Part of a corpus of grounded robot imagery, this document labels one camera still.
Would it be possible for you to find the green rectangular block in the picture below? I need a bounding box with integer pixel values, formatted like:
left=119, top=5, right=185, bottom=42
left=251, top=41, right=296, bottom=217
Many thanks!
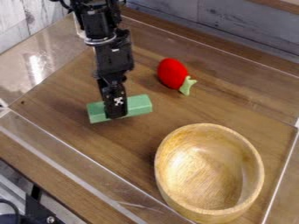
left=87, top=94, right=153, bottom=123

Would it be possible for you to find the black clamp with cable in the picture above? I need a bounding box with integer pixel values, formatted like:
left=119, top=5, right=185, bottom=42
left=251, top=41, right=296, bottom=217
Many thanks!
left=0, top=182, right=65, bottom=224

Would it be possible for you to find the clear acrylic corner bracket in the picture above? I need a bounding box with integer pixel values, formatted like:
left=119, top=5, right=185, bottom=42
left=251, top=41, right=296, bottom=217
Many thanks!
left=72, top=12, right=87, bottom=39

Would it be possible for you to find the brown wooden bowl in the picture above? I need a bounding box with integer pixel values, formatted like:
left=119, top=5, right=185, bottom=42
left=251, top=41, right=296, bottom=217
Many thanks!
left=153, top=123, right=266, bottom=224

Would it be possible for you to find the red plush strawberry toy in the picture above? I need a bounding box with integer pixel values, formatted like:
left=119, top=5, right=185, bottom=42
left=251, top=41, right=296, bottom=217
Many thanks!
left=157, top=58, right=197, bottom=95

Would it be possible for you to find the clear acrylic enclosure wall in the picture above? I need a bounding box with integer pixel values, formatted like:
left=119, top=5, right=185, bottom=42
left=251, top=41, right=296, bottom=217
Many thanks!
left=0, top=12, right=299, bottom=224

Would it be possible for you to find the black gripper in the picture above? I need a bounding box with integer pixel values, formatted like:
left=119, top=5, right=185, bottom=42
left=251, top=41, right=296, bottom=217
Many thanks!
left=92, top=29, right=135, bottom=119

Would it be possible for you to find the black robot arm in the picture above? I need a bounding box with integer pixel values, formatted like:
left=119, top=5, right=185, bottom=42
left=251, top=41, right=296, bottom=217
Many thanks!
left=53, top=0, right=135, bottom=119

